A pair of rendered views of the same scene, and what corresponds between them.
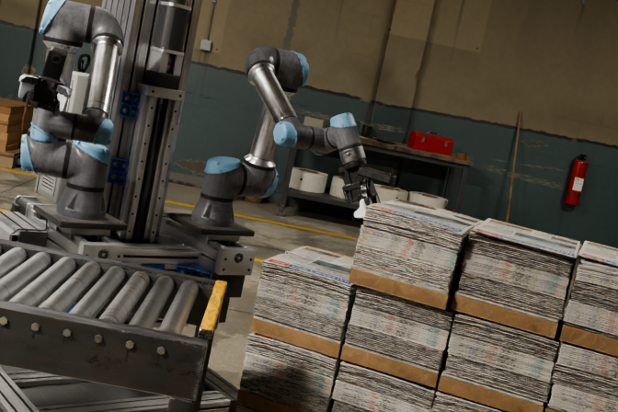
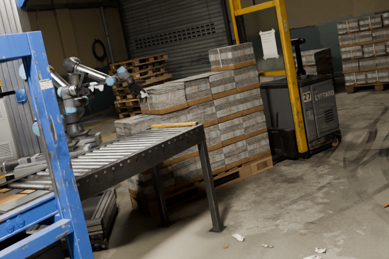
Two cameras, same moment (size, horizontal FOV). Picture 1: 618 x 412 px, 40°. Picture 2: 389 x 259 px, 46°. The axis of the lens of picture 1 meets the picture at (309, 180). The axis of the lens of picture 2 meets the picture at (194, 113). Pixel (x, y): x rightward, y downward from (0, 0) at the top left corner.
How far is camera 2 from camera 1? 2.74 m
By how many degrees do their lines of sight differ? 51
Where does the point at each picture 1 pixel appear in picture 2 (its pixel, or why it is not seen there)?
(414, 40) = not seen: outside the picture
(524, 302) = (202, 94)
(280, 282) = (139, 127)
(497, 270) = (193, 89)
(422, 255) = (176, 95)
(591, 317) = (217, 89)
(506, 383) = (207, 118)
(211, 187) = (74, 118)
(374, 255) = (164, 102)
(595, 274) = (213, 78)
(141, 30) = not seen: hidden behind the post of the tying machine
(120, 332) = (189, 130)
